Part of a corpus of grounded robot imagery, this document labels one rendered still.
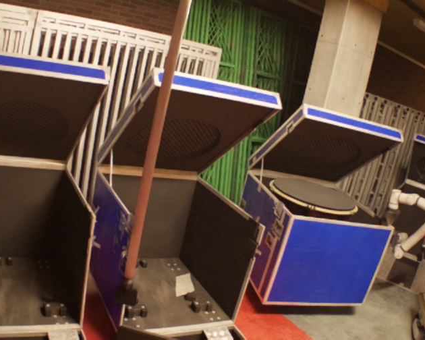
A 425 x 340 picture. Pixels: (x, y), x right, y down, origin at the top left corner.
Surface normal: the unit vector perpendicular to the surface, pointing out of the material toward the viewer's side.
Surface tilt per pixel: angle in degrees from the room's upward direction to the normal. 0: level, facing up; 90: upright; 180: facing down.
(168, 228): 90
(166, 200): 90
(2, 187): 90
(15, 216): 90
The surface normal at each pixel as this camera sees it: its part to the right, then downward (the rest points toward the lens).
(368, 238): 0.18, 0.27
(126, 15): 0.52, 0.31
